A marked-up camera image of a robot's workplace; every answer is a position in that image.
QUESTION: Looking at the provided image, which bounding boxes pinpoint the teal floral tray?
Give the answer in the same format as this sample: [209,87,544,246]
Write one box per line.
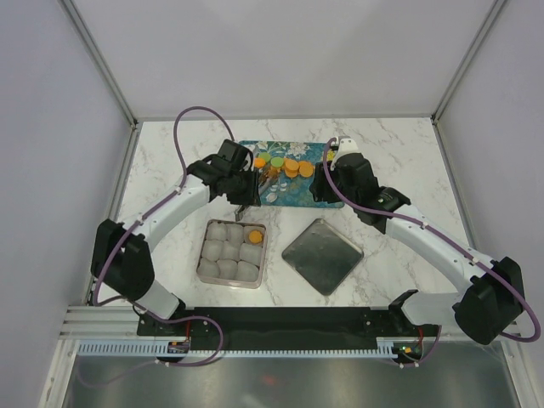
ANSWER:
[240,140,344,208]

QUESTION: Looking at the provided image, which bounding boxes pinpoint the orange cookie small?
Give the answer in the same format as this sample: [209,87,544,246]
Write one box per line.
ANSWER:
[268,167,281,179]

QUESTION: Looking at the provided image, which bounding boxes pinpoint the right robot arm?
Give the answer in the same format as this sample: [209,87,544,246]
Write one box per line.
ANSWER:
[309,153,524,345]

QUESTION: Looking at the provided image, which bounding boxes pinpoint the orange flower cookie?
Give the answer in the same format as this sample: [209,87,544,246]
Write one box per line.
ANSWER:
[254,157,266,169]

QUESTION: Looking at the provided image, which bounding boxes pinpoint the square metal tin lid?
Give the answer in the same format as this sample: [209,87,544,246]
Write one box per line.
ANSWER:
[281,218,364,297]

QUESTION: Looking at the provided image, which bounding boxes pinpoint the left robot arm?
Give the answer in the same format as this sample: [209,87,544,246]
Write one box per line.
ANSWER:
[91,139,260,335]

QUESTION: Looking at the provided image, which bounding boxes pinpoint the metal tongs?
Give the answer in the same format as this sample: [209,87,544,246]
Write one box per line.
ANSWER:
[235,163,280,222]

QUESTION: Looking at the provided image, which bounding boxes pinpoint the white cable duct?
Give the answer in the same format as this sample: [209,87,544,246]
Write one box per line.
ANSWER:
[77,338,400,360]

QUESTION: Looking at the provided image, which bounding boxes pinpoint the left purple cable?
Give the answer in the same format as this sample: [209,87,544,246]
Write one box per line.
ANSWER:
[92,105,237,307]

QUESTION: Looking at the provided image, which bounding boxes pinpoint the orange cookie stack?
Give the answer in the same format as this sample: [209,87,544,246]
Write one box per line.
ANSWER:
[283,159,315,179]

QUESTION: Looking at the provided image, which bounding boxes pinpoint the square cookie tin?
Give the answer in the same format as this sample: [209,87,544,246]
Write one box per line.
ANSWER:
[196,219,268,290]

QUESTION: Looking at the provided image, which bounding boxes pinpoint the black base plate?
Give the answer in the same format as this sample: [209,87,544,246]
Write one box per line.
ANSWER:
[137,307,439,350]

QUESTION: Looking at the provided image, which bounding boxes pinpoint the green cookie right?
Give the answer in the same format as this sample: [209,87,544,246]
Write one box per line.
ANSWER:
[270,156,284,168]

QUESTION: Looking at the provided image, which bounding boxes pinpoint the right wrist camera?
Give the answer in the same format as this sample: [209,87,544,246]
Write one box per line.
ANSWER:
[330,137,360,162]

